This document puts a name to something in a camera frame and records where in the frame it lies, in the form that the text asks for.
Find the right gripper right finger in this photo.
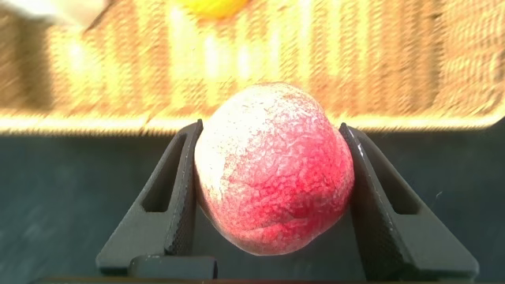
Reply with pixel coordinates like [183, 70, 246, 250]
[339, 121, 481, 282]

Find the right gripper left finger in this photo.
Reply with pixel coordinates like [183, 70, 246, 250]
[95, 119, 218, 279]

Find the wicker basket with pink handles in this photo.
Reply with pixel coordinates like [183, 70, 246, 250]
[0, 0, 505, 135]

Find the black tablecloth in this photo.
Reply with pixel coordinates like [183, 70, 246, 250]
[0, 118, 505, 282]

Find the yellow pear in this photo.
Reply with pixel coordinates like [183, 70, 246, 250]
[177, 0, 249, 20]

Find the red peach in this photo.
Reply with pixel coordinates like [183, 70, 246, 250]
[193, 81, 355, 256]

